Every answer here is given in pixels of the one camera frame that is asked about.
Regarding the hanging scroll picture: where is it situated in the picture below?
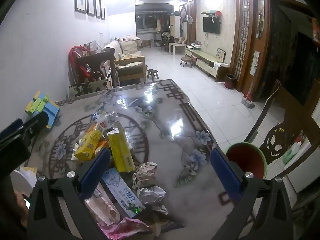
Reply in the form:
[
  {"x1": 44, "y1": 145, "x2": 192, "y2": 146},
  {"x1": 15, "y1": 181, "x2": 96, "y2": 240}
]
[{"x1": 257, "y1": 0, "x2": 265, "y2": 39}]

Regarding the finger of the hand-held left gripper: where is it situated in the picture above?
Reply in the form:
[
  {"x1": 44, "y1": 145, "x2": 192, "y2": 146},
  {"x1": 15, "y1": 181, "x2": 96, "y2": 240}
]
[
  {"x1": 0, "y1": 111, "x2": 50, "y2": 174},
  {"x1": 0, "y1": 118, "x2": 24, "y2": 143}
]

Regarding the television cabinet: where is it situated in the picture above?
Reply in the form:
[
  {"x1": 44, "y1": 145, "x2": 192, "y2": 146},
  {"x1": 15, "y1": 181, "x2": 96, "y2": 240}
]
[{"x1": 185, "y1": 47, "x2": 229, "y2": 82}]

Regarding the white paper pad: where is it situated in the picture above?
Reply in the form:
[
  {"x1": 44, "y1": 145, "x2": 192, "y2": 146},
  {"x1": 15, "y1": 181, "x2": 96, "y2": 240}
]
[{"x1": 11, "y1": 166, "x2": 38, "y2": 193}]

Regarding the white wall calendar picture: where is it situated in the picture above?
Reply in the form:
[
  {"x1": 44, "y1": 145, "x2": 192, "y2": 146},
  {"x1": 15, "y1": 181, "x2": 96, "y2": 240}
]
[{"x1": 251, "y1": 51, "x2": 260, "y2": 75}]

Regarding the wooden lattice wall panel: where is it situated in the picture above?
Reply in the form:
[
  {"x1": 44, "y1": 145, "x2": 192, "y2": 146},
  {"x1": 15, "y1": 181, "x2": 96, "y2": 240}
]
[{"x1": 230, "y1": 0, "x2": 253, "y2": 90}]

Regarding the pale pink carton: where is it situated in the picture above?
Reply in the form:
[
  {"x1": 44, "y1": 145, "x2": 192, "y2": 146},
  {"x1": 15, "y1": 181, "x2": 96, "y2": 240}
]
[{"x1": 84, "y1": 182, "x2": 120, "y2": 227}]

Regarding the yellow rectangular box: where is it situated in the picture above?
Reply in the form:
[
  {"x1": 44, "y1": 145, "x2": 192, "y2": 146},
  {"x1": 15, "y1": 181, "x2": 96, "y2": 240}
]
[{"x1": 107, "y1": 121, "x2": 135, "y2": 173}]

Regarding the carved wooden chair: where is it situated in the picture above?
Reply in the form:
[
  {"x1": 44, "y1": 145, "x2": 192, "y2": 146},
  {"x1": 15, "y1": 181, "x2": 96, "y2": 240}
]
[{"x1": 244, "y1": 79, "x2": 320, "y2": 178}]

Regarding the blue toothpaste box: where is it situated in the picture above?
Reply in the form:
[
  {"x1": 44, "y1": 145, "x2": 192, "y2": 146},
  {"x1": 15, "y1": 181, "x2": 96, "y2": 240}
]
[{"x1": 102, "y1": 167, "x2": 147, "y2": 218}]

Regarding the red and green trash bin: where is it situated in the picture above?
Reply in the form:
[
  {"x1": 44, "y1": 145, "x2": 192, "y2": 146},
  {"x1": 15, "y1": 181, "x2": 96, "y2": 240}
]
[{"x1": 225, "y1": 142, "x2": 268, "y2": 180}]

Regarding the wall television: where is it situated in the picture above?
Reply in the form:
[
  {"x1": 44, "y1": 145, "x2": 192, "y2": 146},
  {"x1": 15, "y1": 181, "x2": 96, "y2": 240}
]
[{"x1": 202, "y1": 17, "x2": 221, "y2": 34}]

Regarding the brownish crumpled paper ball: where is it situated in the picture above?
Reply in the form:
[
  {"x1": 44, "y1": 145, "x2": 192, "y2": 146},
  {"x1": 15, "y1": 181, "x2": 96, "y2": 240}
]
[{"x1": 132, "y1": 162, "x2": 158, "y2": 189}]

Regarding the white side table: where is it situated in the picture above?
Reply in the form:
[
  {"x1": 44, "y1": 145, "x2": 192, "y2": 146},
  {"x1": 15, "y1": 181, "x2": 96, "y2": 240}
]
[{"x1": 169, "y1": 43, "x2": 187, "y2": 55}]

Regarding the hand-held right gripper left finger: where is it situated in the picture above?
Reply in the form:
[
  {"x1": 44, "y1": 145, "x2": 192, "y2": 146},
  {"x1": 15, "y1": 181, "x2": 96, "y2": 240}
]
[{"x1": 26, "y1": 148, "x2": 112, "y2": 240}]

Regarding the wall shelf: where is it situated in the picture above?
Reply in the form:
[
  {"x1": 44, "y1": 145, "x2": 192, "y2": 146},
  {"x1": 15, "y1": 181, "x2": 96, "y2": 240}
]
[{"x1": 201, "y1": 10, "x2": 222, "y2": 18}]

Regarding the wooden sofa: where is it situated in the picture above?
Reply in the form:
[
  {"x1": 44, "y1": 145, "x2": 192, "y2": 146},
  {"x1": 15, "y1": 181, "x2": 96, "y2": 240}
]
[{"x1": 104, "y1": 36, "x2": 148, "y2": 83}]

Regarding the green plastic bottle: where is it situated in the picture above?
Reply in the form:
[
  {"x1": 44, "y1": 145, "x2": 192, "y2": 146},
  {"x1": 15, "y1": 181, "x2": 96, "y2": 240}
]
[{"x1": 282, "y1": 142, "x2": 304, "y2": 165}]

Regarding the pink plastic packet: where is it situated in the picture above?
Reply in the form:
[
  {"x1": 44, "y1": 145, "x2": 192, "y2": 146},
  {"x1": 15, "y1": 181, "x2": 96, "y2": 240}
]
[{"x1": 97, "y1": 216, "x2": 150, "y2": 240}]

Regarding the broom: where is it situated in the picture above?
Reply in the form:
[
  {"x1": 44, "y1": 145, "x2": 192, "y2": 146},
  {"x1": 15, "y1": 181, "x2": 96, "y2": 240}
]
[{"x1": 241, "y1": 72, "x2": 255, "y2": 109}]

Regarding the dark wooden chair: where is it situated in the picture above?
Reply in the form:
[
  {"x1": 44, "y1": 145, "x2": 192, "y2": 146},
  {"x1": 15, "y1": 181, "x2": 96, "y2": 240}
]
[{"x1": 75, "y1": 47, "x2": 120, "y2": 88}]

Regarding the small wooden stool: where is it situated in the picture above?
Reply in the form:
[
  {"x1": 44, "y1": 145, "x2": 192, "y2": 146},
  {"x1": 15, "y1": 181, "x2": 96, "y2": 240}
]
[{"x1": 146, "y1": 69, "x2": 159, "y2": 81}]

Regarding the blue and yellow toy stand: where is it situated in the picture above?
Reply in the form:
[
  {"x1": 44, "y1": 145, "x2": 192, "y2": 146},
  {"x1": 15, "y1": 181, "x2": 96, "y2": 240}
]
[{"x1": 24, "y1": 91, "x2": 60, "y2": 130}]

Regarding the window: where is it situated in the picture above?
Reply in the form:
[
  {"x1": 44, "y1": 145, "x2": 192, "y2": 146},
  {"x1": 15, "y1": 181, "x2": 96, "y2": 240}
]
[{"x1": 136, "y1": 4, "x2": 173, "y2": 34}]

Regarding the clear plastic bottle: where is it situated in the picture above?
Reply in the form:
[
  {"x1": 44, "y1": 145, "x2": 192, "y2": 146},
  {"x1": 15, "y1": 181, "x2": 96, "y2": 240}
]
[{"x1": 92, "y1": 110, "x2": 120, "y2": 130}]

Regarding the red stroller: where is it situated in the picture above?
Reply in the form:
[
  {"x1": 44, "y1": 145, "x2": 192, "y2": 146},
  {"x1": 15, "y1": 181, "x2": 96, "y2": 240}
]
[{"x1": 68, "y1": 45, "x2": 100, "y2": 85}]

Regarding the white crumpled paper ball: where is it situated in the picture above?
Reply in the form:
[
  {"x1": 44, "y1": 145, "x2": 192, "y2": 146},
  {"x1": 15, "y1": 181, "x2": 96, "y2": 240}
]
[{"x1": 136, "y1": 185, "x2": 168, "y2": 215}]

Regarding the crushed yellow drink carton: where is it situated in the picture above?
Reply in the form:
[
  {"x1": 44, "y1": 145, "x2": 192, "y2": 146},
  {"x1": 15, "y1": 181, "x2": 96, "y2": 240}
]
[{"x1": 75, "y1": 122, "x2": 105, "y2": 162}]

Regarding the standing air conditioner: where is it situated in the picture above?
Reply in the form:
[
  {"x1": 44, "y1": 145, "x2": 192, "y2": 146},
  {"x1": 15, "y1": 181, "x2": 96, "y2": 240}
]
[{"x1": 169, "y1": 15, "x2": 181, "y2": 39}]

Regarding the floral seat cushion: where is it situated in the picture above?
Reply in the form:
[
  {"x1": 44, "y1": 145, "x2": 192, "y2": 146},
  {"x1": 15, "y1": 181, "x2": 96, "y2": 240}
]
[{"x1": 69, "y1": 79, "x2": 110, "y2": 97}]

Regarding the small red waste bin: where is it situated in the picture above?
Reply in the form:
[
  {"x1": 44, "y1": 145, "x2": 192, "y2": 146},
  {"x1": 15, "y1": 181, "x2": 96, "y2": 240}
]
[{"x1": 224, "y1": 74, "x2": 235, "y2": 89}]

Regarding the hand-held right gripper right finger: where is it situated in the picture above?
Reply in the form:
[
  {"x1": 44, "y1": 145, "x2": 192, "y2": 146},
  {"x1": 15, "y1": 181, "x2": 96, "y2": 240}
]
[{"x1": 209, "y1": 149, "x2": 293, "y2": 240}]

